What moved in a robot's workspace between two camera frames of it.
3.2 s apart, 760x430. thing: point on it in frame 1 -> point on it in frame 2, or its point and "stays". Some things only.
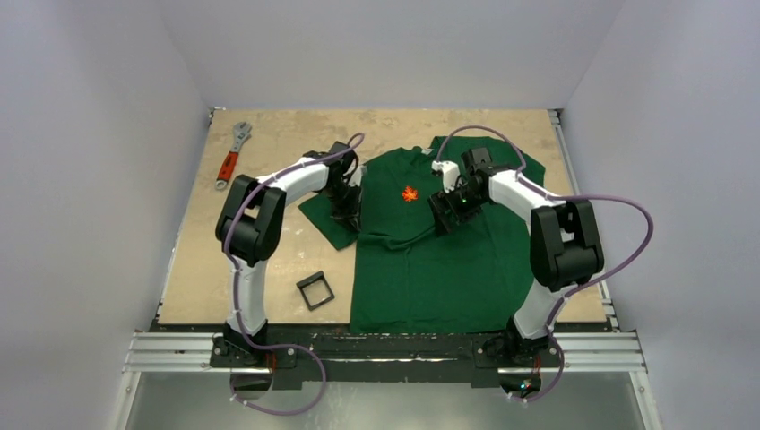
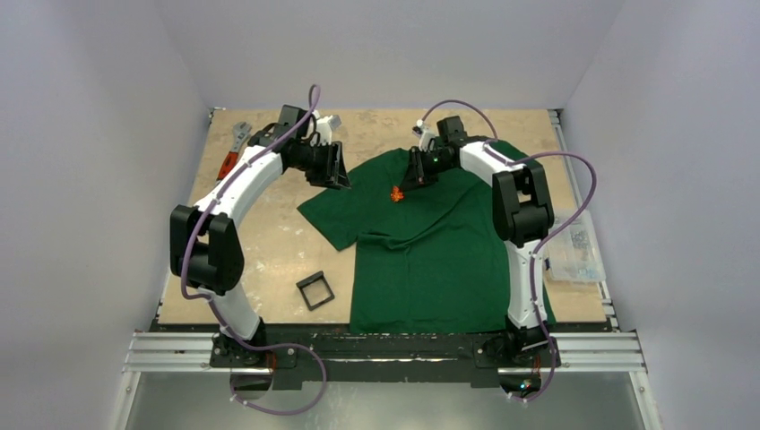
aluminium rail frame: (174, 348) stays
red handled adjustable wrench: (241, 131) stays
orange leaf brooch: (409, 193) -> (397, 195)
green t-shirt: (405, 278) stays
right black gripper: (444, 214) -> (419, 171)
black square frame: (311, 280) stays
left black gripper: (349, 216) -> (332, 174)
